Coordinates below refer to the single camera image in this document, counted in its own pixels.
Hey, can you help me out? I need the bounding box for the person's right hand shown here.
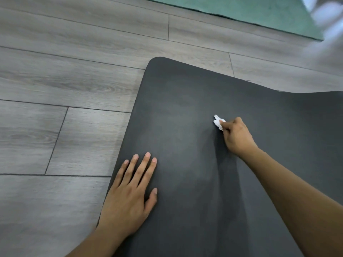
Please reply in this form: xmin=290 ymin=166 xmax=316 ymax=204
xmin=219 ymin=117 xmax=259 ymax=158

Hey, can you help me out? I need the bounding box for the person's left hand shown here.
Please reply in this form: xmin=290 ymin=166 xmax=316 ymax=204
xmin=96 ymin=152 xmax=158 ymax=240

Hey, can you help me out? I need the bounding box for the white wipe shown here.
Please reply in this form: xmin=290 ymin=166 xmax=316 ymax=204
xmin=213 ymin=114 xmax=227 ymax=132

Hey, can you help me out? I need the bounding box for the dark grey yoga mat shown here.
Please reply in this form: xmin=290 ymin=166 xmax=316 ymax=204
xmin=96 ymin=56 xmax=343 ymax=257

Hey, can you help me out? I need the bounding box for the person's right forearm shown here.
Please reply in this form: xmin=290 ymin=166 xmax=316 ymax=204
xmin=240 ymin=148 xmax=343 ymax=257

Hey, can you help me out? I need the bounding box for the teal floor mat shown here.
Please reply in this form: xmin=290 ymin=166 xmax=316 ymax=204
xmin=134 ymin=0 xmax=326 ymax=41

